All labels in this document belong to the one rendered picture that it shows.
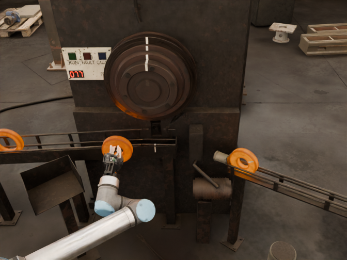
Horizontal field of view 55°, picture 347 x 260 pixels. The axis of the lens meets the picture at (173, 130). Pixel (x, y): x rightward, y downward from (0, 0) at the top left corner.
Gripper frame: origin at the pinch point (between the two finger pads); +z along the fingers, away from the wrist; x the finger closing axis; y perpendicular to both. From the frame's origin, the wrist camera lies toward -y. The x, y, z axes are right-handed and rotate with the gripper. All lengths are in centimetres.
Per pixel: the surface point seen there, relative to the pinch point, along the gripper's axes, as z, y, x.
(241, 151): 3, -7, -64
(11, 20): 359, -170, 253
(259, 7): 384, -165, -146
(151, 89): 16.5, 24.7, -18.2
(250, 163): -2, -11, -69
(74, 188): -13.4, -21.2, 24.9
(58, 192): -15.7, -21.3, 32.8
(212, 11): 48, 46, -47
